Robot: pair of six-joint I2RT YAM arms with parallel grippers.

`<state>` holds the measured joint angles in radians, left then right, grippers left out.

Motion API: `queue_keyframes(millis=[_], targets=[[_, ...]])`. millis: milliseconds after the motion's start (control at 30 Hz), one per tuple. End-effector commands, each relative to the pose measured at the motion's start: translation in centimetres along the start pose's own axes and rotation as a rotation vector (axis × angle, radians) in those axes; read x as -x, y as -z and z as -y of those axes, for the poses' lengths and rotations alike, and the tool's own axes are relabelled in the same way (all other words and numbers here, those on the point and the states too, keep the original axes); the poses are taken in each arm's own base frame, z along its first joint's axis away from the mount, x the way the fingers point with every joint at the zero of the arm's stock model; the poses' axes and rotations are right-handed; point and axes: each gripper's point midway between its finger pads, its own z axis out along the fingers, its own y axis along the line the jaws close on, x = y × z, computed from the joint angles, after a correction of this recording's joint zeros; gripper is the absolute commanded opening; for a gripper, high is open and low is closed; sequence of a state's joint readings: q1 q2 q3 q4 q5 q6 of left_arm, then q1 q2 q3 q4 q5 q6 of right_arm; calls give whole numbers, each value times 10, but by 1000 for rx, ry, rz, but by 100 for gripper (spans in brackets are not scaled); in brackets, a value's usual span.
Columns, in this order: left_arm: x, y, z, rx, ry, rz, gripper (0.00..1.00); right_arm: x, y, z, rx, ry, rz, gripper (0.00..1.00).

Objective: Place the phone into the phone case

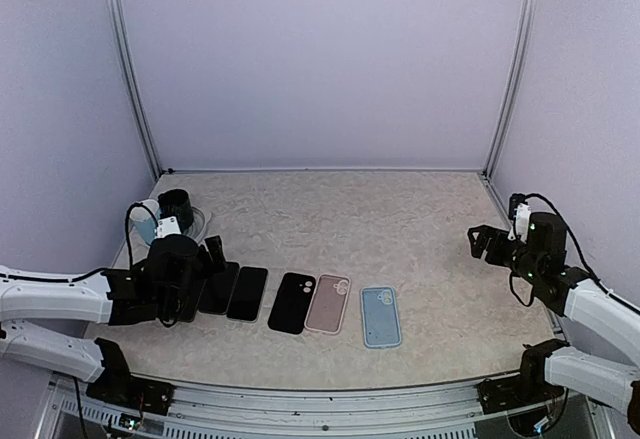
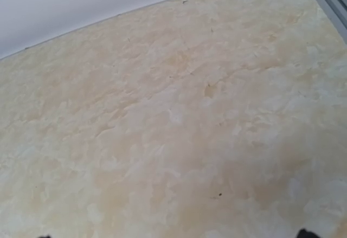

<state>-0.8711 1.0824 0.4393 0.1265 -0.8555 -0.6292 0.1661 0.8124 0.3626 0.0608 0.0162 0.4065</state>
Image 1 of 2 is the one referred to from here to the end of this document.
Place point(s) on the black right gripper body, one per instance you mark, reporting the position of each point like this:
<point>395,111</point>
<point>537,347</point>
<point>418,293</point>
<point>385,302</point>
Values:
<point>499,256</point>

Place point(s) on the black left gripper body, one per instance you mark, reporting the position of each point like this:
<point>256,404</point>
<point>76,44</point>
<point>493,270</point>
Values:
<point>175,302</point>

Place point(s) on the purple edged dark phone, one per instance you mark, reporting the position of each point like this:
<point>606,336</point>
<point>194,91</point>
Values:
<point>218,290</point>

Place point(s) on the light blue phone case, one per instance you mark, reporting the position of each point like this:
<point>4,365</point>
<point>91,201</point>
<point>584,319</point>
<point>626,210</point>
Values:
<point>380,318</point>

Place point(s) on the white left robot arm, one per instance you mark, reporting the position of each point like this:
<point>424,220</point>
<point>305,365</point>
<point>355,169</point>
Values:
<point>115,297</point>

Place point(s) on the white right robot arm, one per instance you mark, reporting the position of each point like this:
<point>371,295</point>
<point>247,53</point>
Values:
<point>572,293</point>

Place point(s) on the black phone case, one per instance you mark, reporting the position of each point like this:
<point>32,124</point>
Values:
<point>292,302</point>

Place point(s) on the pink phone case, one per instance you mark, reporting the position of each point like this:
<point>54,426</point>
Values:
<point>327,309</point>

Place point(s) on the black cup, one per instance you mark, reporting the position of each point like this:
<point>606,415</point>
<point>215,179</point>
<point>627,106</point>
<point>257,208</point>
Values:
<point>176,203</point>

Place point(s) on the light blue white cup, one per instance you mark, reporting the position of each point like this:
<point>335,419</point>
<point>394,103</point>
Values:
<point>144,216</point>

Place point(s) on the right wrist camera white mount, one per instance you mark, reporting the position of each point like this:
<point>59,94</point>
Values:
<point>519,217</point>

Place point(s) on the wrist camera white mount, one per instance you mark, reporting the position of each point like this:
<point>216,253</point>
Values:
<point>519,217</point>
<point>166,227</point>

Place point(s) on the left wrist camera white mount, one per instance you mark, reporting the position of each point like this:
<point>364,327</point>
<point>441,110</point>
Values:
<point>166,227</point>

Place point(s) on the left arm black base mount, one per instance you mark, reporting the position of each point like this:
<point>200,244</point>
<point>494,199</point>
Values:
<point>117,386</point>

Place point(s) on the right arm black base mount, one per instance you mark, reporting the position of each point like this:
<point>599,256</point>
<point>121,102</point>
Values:
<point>527,387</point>

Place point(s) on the aluminium front rail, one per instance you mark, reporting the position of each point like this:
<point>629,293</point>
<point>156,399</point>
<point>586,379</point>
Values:
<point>448,410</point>

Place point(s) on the right aluminium frame post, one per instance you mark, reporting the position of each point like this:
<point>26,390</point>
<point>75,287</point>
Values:
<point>516,70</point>

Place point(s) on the aluminium frame post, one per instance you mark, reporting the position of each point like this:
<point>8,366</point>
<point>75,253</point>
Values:
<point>516,70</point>
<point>116,12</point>

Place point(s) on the left aluminium frame post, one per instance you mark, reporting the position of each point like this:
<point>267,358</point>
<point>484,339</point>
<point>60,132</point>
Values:
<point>116,12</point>

